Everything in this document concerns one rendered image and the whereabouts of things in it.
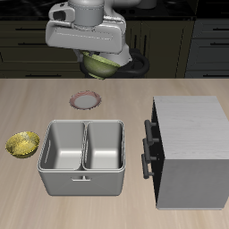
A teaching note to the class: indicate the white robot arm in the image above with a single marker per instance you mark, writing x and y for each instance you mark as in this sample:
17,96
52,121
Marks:
86,10

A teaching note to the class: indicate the small pink-rimmed plate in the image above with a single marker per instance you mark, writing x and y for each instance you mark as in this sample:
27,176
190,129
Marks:
85,100

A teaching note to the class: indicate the yellow bowl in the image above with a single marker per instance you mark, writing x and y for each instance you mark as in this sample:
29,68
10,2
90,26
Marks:
22,144

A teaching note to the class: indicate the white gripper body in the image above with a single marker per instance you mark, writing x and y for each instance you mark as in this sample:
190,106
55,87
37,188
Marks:
86,37

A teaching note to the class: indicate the dark kitchen cupboards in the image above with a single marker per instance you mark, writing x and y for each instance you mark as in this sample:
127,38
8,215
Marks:
23,53

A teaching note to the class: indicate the green bowl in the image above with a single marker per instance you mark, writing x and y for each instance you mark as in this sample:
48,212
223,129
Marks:
100,68

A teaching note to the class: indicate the white two-bin basket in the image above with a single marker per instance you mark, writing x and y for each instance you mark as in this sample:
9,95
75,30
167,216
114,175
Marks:
82,179

